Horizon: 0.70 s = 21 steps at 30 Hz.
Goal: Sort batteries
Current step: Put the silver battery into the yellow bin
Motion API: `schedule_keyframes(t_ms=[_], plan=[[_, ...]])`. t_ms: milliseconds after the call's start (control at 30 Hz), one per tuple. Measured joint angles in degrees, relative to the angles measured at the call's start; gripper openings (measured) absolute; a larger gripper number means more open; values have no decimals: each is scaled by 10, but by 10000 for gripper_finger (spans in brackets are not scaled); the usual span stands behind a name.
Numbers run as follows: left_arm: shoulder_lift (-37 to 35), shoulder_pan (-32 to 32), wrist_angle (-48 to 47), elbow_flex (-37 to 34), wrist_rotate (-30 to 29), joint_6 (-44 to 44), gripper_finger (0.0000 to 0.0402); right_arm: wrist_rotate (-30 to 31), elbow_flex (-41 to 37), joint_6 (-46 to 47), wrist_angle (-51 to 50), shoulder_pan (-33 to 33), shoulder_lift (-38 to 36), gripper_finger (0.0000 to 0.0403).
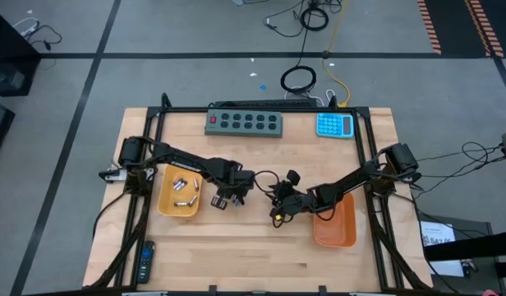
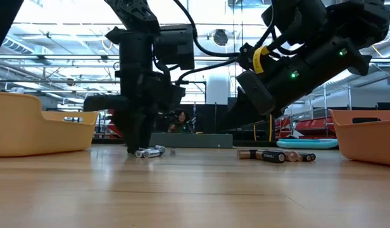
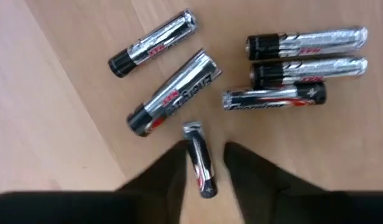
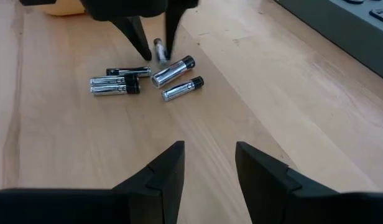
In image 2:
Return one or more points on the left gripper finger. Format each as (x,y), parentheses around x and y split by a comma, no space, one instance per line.
(148,134)
(133,139)

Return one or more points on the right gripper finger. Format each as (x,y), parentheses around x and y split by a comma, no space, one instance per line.
(242,117)

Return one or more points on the black copper Duracell battery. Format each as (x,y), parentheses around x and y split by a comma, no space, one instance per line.
(271,156)
(313,157)
(245,154)
(304,157)
(291,156)

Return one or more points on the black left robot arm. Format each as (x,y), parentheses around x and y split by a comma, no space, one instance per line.
(135,12)

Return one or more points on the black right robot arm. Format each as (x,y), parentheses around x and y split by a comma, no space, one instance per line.
(356,19)

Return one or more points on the black cabinet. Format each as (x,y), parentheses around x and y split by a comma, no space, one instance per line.
(242,136)

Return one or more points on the red storage bins stack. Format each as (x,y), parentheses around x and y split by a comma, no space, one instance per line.
(312,125)
(114,128)

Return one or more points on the yellow vertical pole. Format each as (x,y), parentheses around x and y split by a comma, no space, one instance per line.
(271,130)

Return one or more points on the metal shelving rack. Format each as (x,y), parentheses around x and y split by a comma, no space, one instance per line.
(325,101)

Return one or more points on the person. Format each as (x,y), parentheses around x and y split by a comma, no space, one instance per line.
(181,122)

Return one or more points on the white building column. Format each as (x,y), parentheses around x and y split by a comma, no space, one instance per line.
(217,90)

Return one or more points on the yellow label tag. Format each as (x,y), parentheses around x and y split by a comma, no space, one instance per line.
(260,60)

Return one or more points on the orange plastic bin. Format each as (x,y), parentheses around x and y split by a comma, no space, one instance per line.
(366,142)

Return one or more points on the yellow plastic bin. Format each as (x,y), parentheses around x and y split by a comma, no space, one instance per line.
(21,126)

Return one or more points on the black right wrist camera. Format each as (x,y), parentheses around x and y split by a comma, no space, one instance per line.
(256,93)

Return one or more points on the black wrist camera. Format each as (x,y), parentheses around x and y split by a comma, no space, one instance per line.
(256,93)
(169,95)

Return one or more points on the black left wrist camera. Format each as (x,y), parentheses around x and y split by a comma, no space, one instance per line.
(169,95)

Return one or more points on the silver ceiling duct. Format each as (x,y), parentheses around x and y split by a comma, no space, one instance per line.
(27,47)
(347,77)

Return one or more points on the black stand frame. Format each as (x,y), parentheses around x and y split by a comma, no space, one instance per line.
(195,82)

